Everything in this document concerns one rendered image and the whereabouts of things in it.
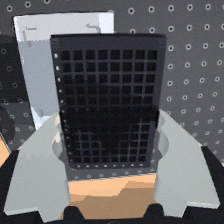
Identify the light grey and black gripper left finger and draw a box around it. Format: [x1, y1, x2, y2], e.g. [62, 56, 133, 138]
[0, 111, 71, 224]

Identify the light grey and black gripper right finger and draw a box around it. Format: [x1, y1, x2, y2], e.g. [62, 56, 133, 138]
[153, 109, 224, 224]

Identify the black well plate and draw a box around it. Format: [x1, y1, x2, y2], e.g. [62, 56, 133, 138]
[50, 33, 167, 169]

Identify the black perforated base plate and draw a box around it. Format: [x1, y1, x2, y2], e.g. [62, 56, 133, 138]
[0, 0, 224, 182]

